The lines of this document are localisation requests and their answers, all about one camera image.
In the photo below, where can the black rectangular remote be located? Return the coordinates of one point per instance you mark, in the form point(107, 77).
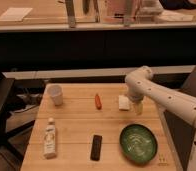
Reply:
point(96, 148)

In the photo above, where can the orange carrot toy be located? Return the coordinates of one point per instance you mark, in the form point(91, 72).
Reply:
point(98, 102)

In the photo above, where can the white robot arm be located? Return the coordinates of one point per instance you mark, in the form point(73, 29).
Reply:
point(182, 105)

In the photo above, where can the green plate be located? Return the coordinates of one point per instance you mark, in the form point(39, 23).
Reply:
point(138, 144)

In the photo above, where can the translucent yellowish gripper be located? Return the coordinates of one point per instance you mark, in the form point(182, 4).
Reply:
point(138, 107)

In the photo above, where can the black office chair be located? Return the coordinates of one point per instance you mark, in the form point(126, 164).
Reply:
point(9, 101)

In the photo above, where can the white sponge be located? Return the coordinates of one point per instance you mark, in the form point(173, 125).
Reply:
point(123, 102)

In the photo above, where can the white paper sheet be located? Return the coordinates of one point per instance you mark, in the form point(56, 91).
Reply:
point(14, 14)

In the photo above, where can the white lotion bottle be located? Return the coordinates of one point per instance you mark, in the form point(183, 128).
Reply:
point(50, 139)

